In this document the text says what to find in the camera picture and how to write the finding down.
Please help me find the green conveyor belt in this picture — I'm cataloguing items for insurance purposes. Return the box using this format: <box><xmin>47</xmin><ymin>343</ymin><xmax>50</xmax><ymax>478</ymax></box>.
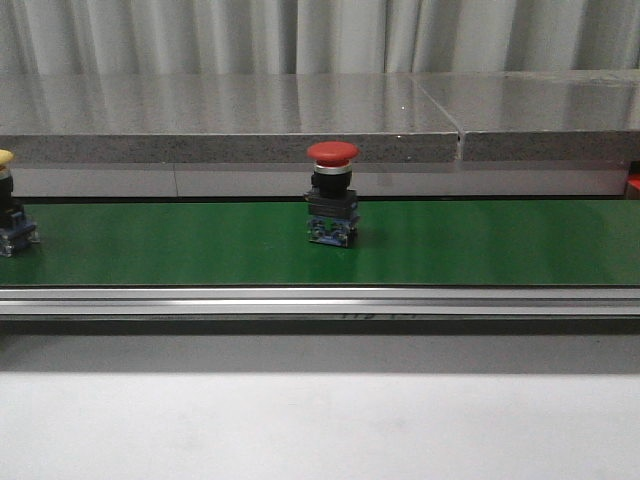
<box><xmin>1</xmin><ymin>199</ymin><xmax>639</xmax><ymax>286</ymax></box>

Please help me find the grey stone counter slab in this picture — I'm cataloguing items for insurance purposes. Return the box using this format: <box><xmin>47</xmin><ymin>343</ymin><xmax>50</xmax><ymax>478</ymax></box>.
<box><xmin>1</xmin><ymin>70</ymin><xmax>639</xmax><ymax>198</ymax></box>

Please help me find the red object at right edge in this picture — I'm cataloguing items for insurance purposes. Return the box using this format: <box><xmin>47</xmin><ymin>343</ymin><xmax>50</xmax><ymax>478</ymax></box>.
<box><xmin>624</xmin><ymin>173</ymin><xmax>640</xmax><ymax>200</ymax></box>

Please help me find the grey pleated curtain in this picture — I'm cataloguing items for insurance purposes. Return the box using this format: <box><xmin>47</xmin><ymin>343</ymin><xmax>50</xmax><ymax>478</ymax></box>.
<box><xmin>1</xmin><ymin>1</ymin><xmax>639</xmax><ymax>75</ymax></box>

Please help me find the aluminium conveyor side rail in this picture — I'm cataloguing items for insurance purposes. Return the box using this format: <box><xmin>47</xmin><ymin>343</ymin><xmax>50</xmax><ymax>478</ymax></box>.
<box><xmin>1</xmin><ymin>287</ymin><xmax>639</xmax><ymax>321</ymax></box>

